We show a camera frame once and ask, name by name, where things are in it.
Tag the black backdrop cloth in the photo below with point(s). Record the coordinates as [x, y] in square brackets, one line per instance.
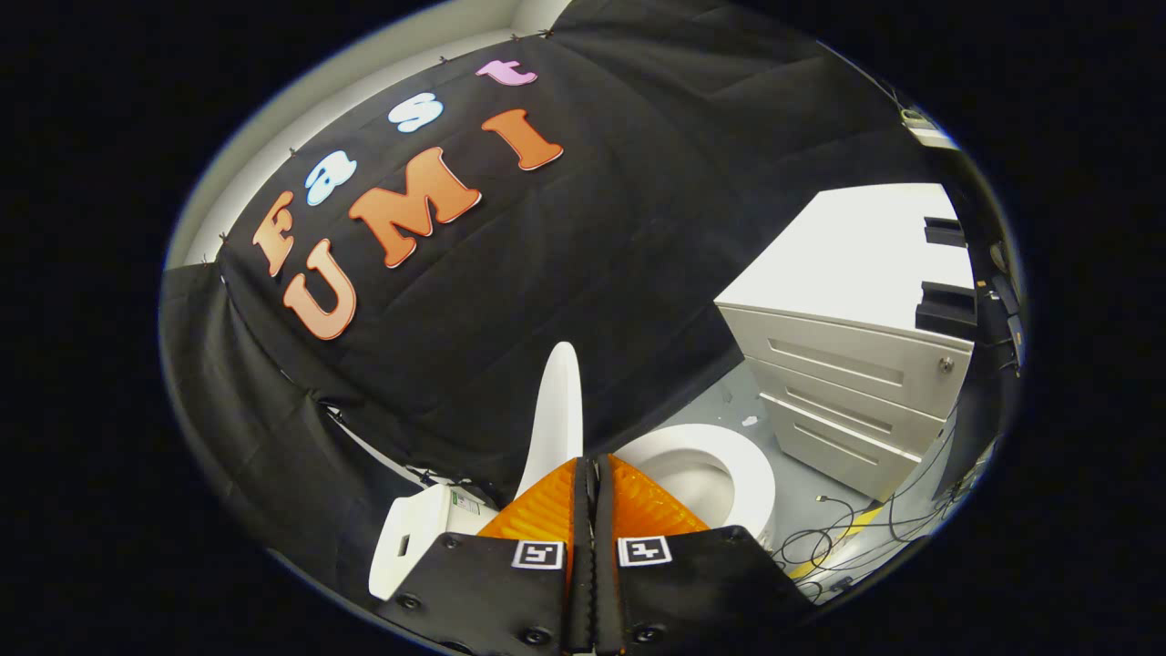
[592, 273]

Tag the small black block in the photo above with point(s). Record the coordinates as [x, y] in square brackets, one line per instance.
[946, 232]

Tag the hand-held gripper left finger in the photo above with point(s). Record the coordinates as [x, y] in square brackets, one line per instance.
[492, 592]

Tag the white wall shelf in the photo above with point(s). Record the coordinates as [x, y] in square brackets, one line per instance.
[934, 137]

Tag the white drawer cabinet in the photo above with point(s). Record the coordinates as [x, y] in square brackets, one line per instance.
[838, 264]

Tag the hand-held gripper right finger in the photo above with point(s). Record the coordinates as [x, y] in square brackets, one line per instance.
[701, 592]

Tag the white toilet bowl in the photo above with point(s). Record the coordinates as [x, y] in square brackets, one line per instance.
[742, 469]

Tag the large black block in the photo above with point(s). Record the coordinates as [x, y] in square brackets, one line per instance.
[947, 310]

